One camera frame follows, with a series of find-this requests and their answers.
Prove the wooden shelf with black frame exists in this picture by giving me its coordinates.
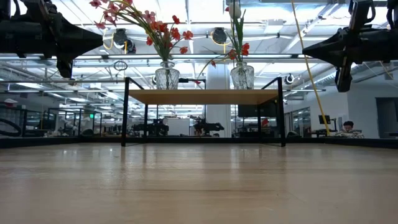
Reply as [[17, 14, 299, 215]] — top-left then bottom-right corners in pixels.
[[121, 77, 287, 147]]

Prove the large black screen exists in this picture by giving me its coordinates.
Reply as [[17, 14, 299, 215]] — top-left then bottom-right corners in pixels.
[[238, 104, 277, 118]]

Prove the ribbed glass vase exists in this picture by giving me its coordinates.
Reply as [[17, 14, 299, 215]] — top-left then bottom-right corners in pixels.
[[229, 61, 255, 91]]

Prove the long ceiling light fixture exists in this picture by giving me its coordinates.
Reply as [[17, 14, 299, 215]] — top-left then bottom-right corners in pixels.
[[0, 53, 312, 60]]

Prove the person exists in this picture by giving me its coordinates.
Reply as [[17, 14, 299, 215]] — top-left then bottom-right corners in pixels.
[[334, 120, 365, 139]]

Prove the yellow hanging cable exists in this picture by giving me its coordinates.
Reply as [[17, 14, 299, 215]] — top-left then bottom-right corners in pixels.
[[290, 0, 331, 137]]

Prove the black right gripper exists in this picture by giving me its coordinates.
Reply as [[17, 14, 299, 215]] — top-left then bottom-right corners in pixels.
[[302, 0, 383, 93]]

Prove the pink flower spray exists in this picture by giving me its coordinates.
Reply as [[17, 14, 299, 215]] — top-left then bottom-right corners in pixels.
[[89, 0, 170, 63]]

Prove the diamond-pattern glass vase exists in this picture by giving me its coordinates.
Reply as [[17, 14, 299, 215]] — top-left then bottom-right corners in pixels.
[[154, 60, 180, 91]]

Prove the white tulip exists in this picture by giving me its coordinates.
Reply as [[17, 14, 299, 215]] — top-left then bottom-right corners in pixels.
[[228, 0, 247, 65]]

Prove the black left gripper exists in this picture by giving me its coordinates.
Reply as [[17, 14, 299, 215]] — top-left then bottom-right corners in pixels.
[[17, 2, 103, 78]]

